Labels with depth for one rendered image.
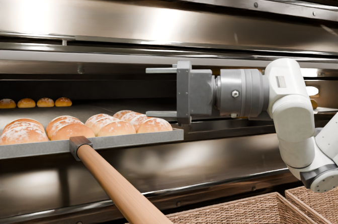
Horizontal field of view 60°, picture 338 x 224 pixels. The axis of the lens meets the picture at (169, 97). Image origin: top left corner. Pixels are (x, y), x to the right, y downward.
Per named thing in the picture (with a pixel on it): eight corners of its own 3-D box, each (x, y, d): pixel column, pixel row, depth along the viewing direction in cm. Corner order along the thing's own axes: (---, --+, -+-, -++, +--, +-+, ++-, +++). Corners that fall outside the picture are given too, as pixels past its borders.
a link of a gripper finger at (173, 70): (148, 73, 58) (179, 73, 57) (145, 72, 55) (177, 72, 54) (148, 65, 58) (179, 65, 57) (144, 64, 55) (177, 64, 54)
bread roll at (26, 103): (17, 108, 168) (17, 98, 168) (16, 107, 174) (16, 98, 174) (36, 107, 173) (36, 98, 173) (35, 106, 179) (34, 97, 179)
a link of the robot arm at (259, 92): (245, 93, 48) (319, 94, 47) (241, 52, 55) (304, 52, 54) (240, 134, 56) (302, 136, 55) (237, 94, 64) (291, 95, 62)
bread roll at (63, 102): (55, 106, 177) (55, 97, 177) (54, 106, 183) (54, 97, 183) (72, 106, 182) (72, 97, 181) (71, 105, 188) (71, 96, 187)
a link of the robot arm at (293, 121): (313, 101, 46) (317, 147, 55) (301, 64, 52) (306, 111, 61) (270, 108, 48) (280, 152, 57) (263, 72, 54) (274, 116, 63)
